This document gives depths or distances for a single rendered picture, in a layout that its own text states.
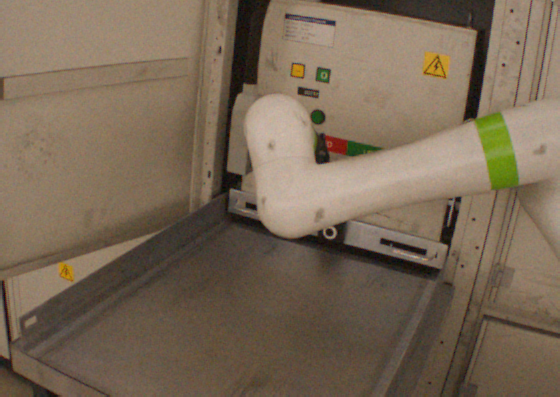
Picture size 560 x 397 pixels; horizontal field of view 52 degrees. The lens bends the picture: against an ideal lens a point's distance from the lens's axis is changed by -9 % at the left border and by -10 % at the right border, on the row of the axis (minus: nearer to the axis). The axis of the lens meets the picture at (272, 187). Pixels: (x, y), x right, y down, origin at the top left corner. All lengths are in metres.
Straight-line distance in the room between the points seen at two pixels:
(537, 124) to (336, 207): 0.33
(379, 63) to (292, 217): 0.51
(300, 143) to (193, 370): 0.40
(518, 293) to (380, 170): 0.55
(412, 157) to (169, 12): 0.68
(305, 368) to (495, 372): 0.56
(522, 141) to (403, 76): 0.48
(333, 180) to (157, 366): 0.40
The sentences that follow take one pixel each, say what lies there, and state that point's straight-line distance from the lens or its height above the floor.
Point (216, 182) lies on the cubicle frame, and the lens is 1.54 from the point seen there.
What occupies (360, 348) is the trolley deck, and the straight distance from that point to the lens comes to 1.12.
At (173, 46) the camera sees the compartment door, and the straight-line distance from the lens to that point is 1.41.
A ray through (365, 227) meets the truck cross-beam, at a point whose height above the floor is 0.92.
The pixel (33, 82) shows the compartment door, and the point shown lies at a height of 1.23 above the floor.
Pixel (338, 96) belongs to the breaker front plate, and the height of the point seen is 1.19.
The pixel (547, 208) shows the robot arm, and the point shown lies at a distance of 1.07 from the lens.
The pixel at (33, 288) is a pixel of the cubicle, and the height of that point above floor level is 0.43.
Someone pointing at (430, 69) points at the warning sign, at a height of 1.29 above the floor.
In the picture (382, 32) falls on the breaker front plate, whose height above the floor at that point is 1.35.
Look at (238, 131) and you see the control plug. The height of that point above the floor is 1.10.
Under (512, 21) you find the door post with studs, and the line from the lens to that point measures 1.26.
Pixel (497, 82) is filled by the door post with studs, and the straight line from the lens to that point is 1.27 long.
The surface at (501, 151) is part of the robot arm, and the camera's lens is 0.92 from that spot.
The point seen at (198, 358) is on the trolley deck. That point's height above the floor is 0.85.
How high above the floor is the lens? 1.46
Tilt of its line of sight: 20 degrees down
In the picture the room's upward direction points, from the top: 6 degrees clockwise
